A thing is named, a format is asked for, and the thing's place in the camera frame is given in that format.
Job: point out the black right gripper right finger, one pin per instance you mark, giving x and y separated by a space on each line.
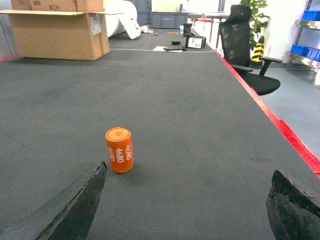
293 209

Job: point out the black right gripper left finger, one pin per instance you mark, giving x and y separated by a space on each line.
68 215

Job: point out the steel shelf with blue bins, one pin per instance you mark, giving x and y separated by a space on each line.
305 54

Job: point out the yellow black traffic cone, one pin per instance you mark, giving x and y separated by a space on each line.
256 62

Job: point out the large open cardboard box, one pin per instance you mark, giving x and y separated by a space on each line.
62 35

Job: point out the white paper sheet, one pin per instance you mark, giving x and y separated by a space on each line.
167 49

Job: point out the black office chair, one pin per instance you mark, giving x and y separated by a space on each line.
235 41

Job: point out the green potted plant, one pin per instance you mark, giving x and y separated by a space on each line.
258 20

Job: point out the black white small box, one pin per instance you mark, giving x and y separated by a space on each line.
195 42

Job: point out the white foam roll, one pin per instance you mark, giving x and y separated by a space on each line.
122 17

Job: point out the grey plastic crate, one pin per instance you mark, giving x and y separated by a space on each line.
162 20

